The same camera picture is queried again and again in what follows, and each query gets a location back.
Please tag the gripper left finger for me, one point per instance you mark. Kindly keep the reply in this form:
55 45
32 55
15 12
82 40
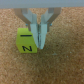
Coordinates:
32 20

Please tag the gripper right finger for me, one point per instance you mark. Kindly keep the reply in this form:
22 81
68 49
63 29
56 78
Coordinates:
46 24

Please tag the yellow block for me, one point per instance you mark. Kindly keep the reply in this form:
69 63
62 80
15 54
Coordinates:
25 42

